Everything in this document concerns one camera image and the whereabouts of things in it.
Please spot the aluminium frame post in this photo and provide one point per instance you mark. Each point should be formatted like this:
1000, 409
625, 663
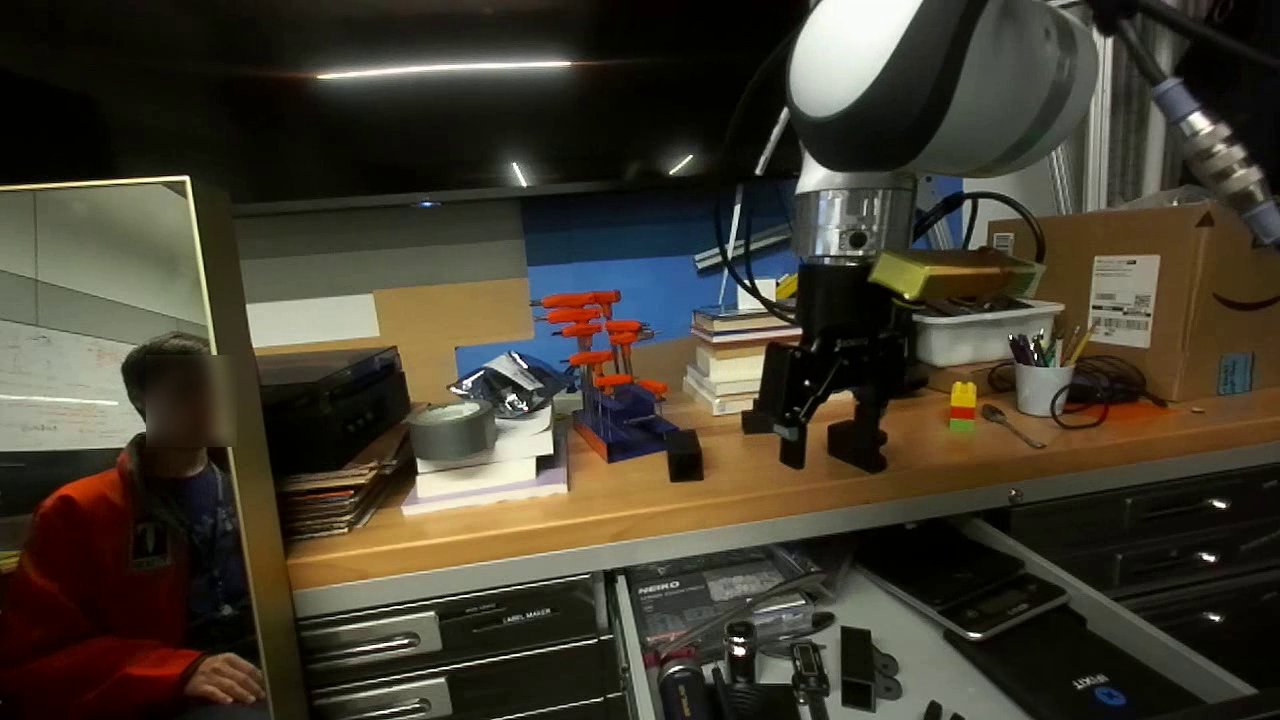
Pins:
1099, 144

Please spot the white cup with pens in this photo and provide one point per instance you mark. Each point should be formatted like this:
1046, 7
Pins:
1041, 390

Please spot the small metal wrench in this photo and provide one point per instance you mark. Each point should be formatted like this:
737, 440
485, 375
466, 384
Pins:
1019, 426

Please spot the black iFixit case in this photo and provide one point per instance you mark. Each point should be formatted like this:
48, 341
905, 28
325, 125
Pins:
1105, 673

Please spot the grey duct tape roll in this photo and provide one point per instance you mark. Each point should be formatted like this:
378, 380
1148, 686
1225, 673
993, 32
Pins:
448, 429

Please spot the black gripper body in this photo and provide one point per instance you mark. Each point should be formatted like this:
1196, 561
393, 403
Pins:
861, 312

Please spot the small black plastic part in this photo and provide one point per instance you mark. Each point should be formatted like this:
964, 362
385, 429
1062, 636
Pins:
935, 711

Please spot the black digital scale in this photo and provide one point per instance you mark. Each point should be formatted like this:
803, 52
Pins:
963, 583

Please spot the clear plastic bags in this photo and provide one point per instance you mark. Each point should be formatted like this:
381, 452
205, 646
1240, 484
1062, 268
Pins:
726, 585

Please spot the yellow red green brick stack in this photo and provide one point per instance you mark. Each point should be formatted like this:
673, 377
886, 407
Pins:
963, 407

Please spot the cork pin board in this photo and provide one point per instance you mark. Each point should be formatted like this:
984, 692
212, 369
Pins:
452, 327

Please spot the grey metal drawer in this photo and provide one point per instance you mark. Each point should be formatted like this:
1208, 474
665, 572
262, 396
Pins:
935, 654

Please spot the brown cardboard box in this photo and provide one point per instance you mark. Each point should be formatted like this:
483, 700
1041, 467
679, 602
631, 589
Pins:
1174, 266

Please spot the small white box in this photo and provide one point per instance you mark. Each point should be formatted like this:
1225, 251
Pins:
763, 292

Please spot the shiny plastic packet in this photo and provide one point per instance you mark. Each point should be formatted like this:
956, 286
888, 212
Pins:
512, 384

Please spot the wooden upright board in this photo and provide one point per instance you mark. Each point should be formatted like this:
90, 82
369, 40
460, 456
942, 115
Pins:
253, 534

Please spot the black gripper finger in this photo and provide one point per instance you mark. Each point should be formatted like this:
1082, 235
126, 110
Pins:
873, 407
799, 407

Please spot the white box stack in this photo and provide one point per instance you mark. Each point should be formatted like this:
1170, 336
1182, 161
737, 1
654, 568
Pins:
485, 476

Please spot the red hex key set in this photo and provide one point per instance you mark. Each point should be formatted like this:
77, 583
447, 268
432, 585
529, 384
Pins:
606, 384

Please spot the person in red jacket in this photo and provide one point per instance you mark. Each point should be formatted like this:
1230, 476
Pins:
94, 585

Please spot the black parts tray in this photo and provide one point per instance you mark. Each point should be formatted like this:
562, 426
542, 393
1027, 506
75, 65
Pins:
742, 673

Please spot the black drawer cabinet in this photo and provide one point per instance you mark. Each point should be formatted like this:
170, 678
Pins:
1174, 545
452, 640

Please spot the short ceiling light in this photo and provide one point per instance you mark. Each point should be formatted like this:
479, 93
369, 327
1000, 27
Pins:
680, 166
519, 174

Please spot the stack of magazines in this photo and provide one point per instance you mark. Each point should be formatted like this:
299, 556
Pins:
341, 496

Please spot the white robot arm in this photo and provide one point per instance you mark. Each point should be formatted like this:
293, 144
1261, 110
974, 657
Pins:
923, 82

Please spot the long ceiling strip light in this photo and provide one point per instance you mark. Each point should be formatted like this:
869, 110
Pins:
443, 69

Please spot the stack of books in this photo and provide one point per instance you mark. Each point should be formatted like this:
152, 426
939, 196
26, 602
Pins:
726, 367

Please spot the white plastic bin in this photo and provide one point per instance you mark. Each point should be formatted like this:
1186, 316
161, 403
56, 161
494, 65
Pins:
984, 334

